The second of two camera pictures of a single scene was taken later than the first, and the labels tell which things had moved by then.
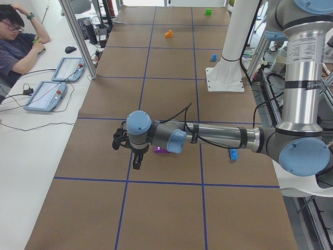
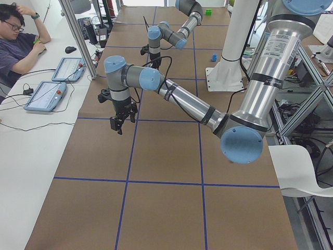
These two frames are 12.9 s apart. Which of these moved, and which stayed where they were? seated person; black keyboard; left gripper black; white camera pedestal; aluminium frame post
Moved: left gripper black
Stayed: black keyboard; aluminium frame post; seated person; white camera pedestal
